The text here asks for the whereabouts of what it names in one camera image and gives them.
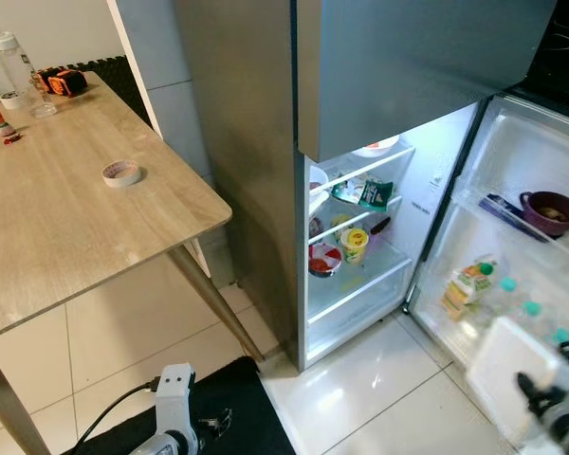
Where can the clear container white lid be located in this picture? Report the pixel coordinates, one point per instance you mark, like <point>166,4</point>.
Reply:
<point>507,370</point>

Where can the open fridge door white inside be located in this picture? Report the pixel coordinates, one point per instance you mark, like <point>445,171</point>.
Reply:
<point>512,142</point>

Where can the grey steel fridge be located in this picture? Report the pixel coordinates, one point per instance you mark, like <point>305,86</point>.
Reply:
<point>247,142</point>

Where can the black floor mat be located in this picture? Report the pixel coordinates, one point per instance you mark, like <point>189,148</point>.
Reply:
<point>256,417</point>

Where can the clear bottle green cap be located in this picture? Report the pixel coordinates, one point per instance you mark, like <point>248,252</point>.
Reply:
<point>531,308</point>
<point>507,284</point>
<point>562,336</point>

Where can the orange juice carton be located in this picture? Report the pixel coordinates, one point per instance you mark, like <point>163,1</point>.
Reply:
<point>467,289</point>

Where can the purple bowl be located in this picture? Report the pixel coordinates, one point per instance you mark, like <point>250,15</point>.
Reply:
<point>536,223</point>

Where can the dark blue packet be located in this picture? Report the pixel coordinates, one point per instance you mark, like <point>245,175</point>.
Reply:
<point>503,209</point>

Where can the red bowl plastic wrap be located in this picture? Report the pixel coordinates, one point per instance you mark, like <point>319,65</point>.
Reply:
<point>324,263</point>

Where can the yellow paper cup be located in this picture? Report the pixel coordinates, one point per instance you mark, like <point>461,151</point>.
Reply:
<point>355,248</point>

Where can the dark red utensil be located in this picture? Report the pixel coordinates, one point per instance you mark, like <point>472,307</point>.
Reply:
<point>379,227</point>

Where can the green snack packet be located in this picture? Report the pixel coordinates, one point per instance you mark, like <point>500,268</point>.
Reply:
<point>370,194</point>

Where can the beige masking tape roll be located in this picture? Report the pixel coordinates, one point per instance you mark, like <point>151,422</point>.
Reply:
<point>123,182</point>

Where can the shallow white bowl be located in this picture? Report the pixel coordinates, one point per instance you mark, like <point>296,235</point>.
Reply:
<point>375,149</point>

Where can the black induction cooktop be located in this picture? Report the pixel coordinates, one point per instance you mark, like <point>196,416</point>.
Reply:
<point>559,57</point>

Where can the red wrapped candy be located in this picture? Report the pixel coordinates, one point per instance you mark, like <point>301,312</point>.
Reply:
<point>11,139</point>

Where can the clear bottle white lid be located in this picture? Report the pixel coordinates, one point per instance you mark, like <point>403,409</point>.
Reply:
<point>5,43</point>

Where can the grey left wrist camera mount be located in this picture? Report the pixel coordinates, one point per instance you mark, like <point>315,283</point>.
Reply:
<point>175,398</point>

